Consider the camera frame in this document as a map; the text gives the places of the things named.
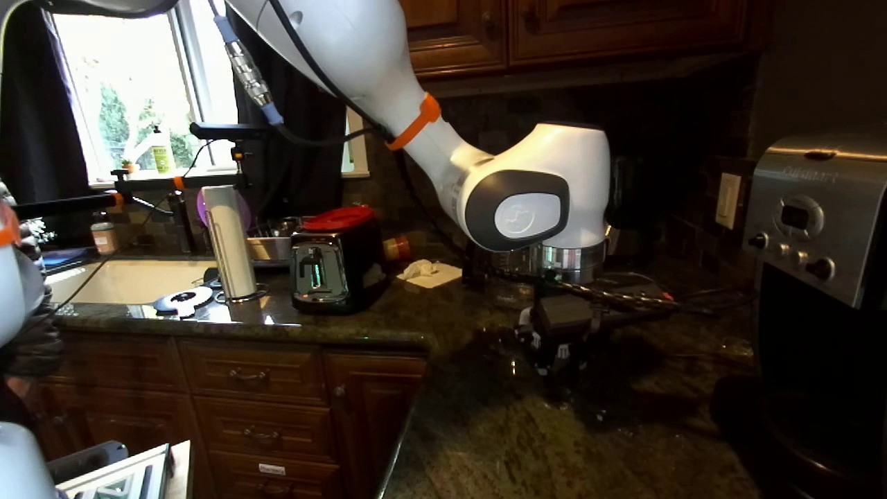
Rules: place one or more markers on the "wooden cabinet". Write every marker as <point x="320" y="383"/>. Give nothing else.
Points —
<point x="472" y="37"/>
<point x="273" y="421"/>

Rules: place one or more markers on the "dish soap bottle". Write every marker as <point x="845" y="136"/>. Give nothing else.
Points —
<point x="162" y="150"/>

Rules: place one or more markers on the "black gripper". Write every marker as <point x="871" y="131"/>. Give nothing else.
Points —
<point x="555" y="325"/>

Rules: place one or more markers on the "silver black coffee maker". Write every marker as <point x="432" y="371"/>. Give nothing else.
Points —
<point x="810" y="421"/>

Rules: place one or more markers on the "red black toaster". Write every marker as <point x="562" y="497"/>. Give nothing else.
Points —
<point x="336" y="263"/>

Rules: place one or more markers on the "white wall outlet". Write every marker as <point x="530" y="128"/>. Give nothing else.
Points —
<point x="727" y="200"/>

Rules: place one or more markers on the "white round disc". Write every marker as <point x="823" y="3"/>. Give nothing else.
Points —
<point x="184" y="304"/>

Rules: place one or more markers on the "wooden lower cabinet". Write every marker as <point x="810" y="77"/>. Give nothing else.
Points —
<point x="273" y="421"/>

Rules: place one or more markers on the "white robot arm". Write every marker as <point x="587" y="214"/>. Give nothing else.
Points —
<point x="547" y="192"/>

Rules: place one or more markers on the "white dish rack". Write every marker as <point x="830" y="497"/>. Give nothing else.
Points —
<point x="113" y="473"/>

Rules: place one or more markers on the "wooden upper cabinet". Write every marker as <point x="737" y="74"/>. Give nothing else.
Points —
<point x="472" y="37"/>

